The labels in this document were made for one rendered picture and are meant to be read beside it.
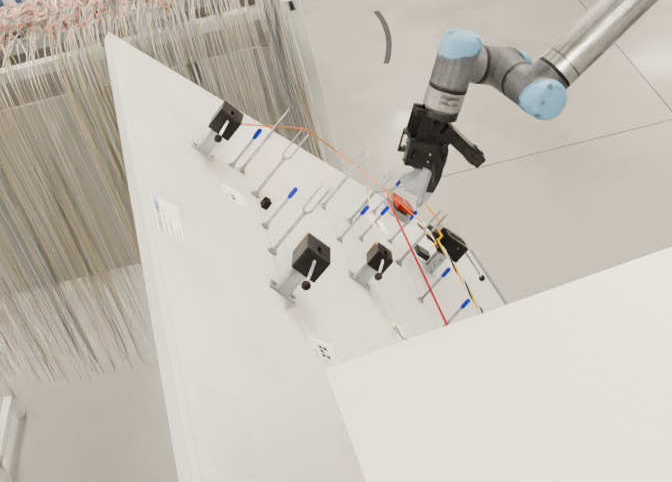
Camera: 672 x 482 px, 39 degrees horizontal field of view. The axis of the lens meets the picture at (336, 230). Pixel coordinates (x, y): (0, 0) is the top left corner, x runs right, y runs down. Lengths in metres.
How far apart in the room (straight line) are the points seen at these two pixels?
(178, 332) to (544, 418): 0.56
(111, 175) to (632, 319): 2.02
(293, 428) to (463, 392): 0.46
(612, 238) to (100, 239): 1.92
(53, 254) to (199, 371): 1.73
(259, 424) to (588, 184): 3.02
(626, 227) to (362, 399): 3.09
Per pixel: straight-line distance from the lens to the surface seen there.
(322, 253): 1.36
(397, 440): 0.70
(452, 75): 1.81
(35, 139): 2.59
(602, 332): 0.75
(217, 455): 1.01
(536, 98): 1.74
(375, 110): 4.69
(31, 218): 2.73
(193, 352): 1.12
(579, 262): 3.62
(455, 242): 1.95
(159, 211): 1.36
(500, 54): 1.86
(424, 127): 1.85
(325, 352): 1.35
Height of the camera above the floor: 2.38
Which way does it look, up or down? 37 degrees down
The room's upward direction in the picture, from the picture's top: 15 degrees counter-clockwise
